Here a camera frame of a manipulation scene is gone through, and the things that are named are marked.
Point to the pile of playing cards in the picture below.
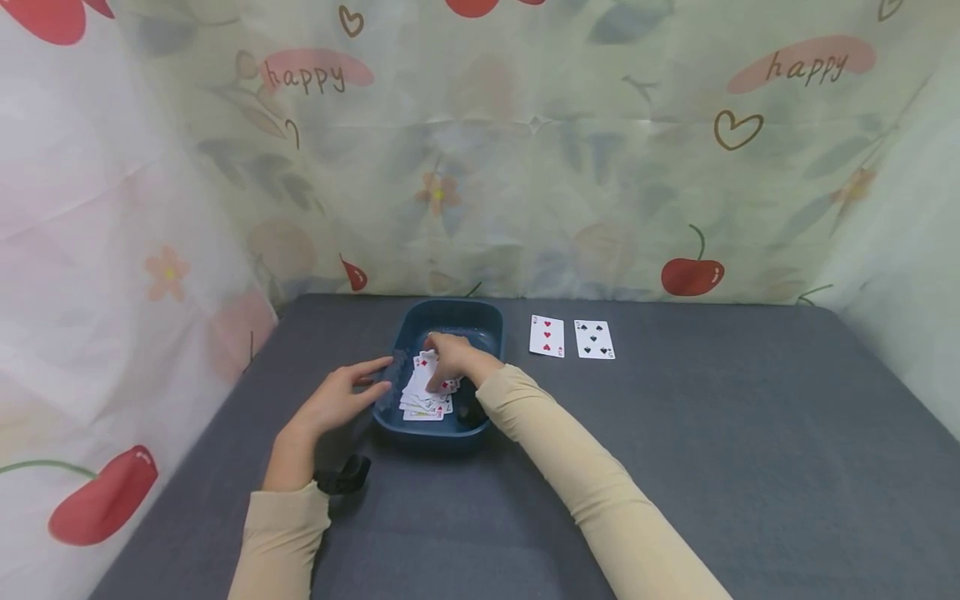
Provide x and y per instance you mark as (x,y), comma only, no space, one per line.
(424,396)

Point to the black wrist band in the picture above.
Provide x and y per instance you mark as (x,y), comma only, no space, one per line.
(343,475)

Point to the red hearts playing card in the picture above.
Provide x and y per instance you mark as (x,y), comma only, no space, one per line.
(547,336)

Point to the blue plastic tray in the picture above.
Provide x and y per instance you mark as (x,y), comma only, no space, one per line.
(442,375)

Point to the black spades playing card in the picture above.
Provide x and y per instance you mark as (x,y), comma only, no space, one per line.
(594,339)

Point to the person's left forearm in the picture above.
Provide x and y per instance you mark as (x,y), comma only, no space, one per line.
(285,517)

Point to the person's left index finger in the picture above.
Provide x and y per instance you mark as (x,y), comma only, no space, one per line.
(367,365)

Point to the person's right hand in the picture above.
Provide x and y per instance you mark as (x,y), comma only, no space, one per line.
(459,360)

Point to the person's left thumb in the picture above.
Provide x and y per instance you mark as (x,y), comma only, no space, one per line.
(373,397)

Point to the person's left hand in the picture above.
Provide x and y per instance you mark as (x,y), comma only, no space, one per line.
(330,404)

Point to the person's right fingers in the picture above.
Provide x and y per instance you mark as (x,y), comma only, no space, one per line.
(444,367)

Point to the person's right forearm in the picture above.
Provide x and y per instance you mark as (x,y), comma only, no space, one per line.
(585,492)

